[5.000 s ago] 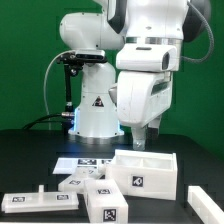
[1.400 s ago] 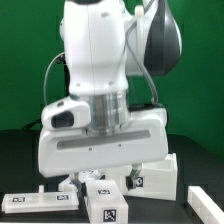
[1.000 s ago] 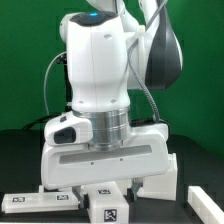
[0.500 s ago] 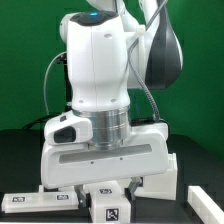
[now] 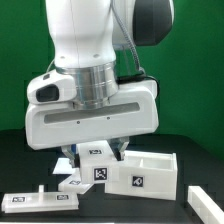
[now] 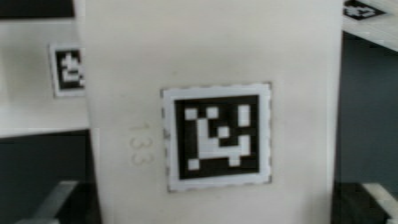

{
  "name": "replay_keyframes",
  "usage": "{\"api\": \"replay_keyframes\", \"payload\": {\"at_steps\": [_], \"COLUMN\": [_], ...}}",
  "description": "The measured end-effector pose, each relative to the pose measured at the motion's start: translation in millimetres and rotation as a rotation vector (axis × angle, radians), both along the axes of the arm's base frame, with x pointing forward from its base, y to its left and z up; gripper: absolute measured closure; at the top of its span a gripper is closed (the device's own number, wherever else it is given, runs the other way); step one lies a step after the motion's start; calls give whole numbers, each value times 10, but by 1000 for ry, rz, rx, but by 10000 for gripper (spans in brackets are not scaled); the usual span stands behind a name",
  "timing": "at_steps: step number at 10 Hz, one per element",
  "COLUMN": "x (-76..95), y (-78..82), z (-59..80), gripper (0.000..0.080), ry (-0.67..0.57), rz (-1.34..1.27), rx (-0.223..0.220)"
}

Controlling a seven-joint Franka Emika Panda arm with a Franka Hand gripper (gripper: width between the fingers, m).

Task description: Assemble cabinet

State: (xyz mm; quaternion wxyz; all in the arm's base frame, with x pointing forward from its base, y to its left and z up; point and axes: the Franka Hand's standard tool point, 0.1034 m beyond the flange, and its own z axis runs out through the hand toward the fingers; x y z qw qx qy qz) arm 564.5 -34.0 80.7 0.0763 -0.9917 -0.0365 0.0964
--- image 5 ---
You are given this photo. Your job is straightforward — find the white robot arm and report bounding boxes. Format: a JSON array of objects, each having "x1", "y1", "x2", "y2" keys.
[{"x1": 25, "y1": 0, "x2": 174, "y2": 158}]

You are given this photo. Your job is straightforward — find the white cabinet body box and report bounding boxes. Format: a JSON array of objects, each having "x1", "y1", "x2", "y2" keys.
[{"x1": 105, "y1": 150, "x2": 178, "y2": 200}]

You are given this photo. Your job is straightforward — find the white door panel front left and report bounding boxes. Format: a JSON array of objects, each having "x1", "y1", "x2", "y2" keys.
[{"x1": 1, "y1": 186, "x2": 79, "y2": 213}]

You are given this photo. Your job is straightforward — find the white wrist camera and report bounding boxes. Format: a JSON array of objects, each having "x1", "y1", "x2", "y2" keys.
[{"x1": 27, "y1": 70, "x2": 77, "y2": 105}]

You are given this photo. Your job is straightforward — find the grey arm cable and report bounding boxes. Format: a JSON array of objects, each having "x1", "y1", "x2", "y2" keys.
[{"x1": 111, "y1": 0, "x2": 148, "y2": 81}]

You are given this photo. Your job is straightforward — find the white marker sheet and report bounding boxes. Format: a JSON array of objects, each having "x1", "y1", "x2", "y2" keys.
[{"x1": 53, "y1": 158, "x2": 78, "y2": 175}]

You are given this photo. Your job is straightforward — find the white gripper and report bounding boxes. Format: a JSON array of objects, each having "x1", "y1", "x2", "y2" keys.
[{"x1": 26, "y1": 80, "x2": 159, "y2": 168}]

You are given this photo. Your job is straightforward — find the white cabinet top block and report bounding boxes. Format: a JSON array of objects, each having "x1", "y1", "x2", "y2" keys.
[{"x1": 77, "y1": 140, "x2": 119, "y2": 184}]

